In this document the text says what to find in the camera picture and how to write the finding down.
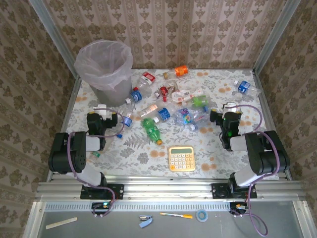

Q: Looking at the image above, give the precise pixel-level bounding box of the clear bottle orange label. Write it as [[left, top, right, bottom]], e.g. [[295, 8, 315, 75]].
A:
[[162, 64, 190, 80]]

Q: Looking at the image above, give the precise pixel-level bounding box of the blue tape roll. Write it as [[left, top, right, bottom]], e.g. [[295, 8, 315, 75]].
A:
[[195, 209, 209, 223]]

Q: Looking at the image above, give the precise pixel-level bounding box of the translucent plastic bin liner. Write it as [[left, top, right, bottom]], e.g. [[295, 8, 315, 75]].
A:
[[74, 39, 134, 91]]

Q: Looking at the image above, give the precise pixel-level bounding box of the gold desk calculator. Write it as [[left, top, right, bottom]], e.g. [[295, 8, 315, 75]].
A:
[[168, 145, 197, 173]]

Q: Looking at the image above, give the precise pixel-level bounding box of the grey waste bin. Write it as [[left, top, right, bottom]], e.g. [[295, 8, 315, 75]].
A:
[[85, 69, 134, 108]]

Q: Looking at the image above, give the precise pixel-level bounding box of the clear bottle peach label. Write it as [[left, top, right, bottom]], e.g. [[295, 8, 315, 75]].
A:
[[138, 104, 159, 119]]

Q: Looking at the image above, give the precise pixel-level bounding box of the clear bottle blue cap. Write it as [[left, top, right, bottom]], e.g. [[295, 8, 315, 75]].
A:
[[116, 109, 134, 139]]

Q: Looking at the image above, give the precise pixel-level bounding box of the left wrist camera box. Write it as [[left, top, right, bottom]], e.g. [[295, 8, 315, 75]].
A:
[[93, 104, 112, 121]]

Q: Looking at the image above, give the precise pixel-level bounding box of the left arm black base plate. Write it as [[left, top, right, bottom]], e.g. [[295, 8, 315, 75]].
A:
[[80, 183, 124, 200]]

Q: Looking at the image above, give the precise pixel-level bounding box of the clear bottle green label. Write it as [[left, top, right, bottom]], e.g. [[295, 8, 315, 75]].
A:
[[191, 95, 211, 113]]

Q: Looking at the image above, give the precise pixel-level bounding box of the white label bottle red print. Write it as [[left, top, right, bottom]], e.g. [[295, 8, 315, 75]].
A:
[[162, 87, 207, 105]]

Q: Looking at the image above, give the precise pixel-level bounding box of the orange white pen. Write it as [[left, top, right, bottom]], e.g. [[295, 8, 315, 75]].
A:
[[159, 212, 194, 220]]

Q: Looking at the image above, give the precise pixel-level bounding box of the round clear plastic bottle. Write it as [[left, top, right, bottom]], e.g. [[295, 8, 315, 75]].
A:
[[165, 79, 180, 93]]

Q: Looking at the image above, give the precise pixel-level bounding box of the flat wooden stick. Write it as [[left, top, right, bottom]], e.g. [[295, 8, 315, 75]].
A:
[[45, 217, 78, 230]]

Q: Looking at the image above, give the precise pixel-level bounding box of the green plastic bottle orange cap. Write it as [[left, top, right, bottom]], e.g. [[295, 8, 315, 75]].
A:
[[140, 117, 164, 146]]

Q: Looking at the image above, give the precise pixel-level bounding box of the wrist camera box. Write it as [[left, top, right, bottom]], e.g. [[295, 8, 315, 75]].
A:
[[221, 102, 238, 114], [93, 104, 112, 121]]

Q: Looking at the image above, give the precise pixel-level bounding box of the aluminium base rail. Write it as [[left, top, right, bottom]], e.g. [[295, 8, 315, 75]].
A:
[[34, 177, 305, 202]]

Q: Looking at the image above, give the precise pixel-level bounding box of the slotted grey cable duct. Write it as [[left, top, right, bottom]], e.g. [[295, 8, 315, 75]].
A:
[[44, 201, 232, 212]]

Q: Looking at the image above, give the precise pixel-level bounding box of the blue stapler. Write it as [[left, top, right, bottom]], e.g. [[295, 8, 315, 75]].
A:
[[138, 215, 154, 229]]

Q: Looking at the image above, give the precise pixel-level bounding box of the aluminium table side rail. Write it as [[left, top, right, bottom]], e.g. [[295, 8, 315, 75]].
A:
[[252, 70, 293, 181], [46, 75, 82, 183]]

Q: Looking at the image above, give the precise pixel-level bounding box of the small black controller board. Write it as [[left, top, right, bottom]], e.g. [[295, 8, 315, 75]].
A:
[[91, 202, 112, 216], [229, 202, 248, 216]]

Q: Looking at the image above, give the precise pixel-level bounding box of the clear bottle colourful label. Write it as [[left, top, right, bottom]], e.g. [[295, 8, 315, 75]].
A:
[[173, 106, 211, 132]]

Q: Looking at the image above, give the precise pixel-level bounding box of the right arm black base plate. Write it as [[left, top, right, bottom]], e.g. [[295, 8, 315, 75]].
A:
[[211, 182, 258, 199]]

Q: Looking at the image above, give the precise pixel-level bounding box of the clear bottle red white label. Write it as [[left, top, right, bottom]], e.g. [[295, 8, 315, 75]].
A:
[[133, 71, 157, 98]]

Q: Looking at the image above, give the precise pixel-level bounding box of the small bottle red label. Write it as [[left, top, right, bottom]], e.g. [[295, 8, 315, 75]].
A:
[[155, 85, 170, 98]]

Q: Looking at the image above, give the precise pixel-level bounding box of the aluminium frame post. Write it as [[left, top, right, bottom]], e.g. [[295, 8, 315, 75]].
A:
[[252, 0, 302, 73], [28, 0, 82, 78]]

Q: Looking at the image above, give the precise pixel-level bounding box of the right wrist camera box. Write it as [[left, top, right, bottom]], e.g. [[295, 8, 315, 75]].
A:
[[221, 102, 238, 114]]

